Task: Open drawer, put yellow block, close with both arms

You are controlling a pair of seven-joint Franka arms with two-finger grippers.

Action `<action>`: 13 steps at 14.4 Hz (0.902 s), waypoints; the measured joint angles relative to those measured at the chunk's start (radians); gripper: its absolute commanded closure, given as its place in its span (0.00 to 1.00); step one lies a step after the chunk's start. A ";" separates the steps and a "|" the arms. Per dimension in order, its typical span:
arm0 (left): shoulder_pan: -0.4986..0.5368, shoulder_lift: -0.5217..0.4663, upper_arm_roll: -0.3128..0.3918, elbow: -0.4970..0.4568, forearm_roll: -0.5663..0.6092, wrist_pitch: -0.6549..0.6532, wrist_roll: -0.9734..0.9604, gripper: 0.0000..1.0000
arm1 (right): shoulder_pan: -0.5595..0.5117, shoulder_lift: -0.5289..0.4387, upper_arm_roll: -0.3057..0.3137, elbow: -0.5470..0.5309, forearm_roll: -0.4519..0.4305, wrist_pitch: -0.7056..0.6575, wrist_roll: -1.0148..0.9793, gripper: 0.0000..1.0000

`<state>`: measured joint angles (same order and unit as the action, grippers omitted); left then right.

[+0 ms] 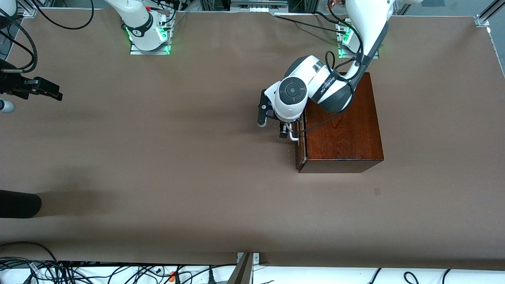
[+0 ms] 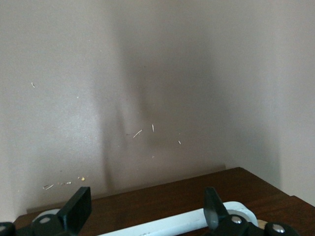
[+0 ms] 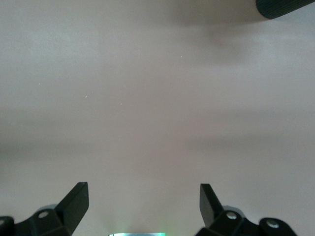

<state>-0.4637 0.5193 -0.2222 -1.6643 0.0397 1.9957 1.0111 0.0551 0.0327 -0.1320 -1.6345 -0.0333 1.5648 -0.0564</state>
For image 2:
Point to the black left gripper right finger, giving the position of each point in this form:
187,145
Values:
211,211

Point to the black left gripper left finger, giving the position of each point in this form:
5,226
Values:
76,209

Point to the dark brown wooden cabinet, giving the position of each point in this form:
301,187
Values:
305,218

